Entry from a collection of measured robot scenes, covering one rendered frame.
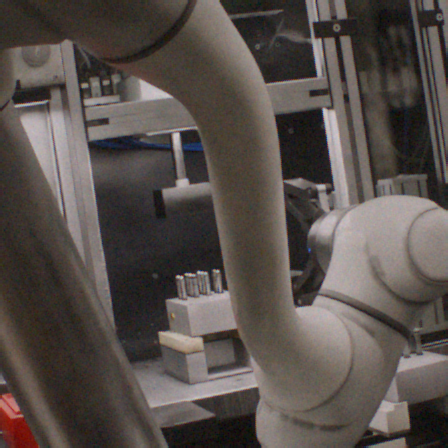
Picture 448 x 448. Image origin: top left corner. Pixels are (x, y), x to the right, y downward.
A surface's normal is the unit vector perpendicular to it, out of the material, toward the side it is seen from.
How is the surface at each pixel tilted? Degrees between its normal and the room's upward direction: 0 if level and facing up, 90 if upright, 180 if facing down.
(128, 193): 90
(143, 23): 142
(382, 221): 48
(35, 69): 90
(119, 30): 150
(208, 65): 131
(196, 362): 90
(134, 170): 90
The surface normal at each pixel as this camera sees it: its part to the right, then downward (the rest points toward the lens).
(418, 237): 0.11, -0.17
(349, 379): 0.70, 0.19
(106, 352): 0.85, -0.08
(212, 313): 0.30, 0.00
